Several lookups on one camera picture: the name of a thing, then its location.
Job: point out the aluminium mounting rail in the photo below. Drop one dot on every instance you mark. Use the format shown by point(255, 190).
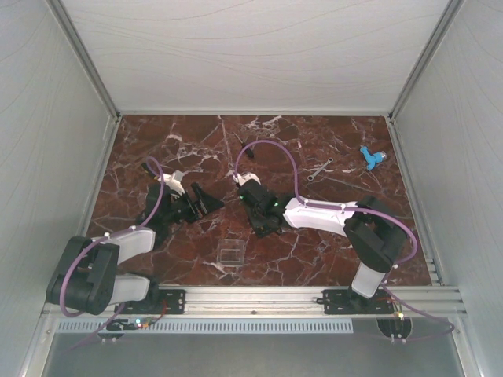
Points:
point(300, 302)

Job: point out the blue plastic fitting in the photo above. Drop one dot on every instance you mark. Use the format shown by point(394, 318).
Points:
point(372, 159)

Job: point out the silver wrench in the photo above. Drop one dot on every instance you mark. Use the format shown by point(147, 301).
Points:
point(320, 169)

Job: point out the clear plastic fuse box cover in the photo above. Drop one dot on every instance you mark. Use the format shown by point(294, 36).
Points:
point(230, 252)

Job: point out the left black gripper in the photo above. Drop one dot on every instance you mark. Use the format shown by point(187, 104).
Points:
point(205, 202)

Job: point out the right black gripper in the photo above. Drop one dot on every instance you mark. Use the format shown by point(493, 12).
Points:
point(247, 210)

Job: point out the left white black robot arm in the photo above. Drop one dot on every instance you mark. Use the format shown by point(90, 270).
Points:
point(86, 278)

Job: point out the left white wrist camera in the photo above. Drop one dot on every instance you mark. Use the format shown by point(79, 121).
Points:
point(173, 182)

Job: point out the yellow black screwdriver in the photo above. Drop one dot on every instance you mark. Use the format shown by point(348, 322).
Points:
point(149, 171)

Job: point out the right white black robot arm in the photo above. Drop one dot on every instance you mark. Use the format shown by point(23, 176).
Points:
point(375, 235)

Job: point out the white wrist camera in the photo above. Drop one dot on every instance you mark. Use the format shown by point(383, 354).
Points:
point(241, 179)
point(173, 182)

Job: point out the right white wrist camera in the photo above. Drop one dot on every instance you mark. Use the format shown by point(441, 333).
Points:
point(241, 179)

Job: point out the small black screwdriver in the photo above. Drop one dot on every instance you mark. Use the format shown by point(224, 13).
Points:
point(247, 151)

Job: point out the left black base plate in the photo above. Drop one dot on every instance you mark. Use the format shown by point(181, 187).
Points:
point(167, 301)

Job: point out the black fuse box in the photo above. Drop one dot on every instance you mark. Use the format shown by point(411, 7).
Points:
point(264, 228)

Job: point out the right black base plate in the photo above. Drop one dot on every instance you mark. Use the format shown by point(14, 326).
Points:
point(339, 301)

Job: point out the grey slotted cable duct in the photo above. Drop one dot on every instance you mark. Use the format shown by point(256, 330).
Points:
point(227, 326)

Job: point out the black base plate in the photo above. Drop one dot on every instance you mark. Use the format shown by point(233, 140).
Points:
point(339, 301)
point(167, 301)

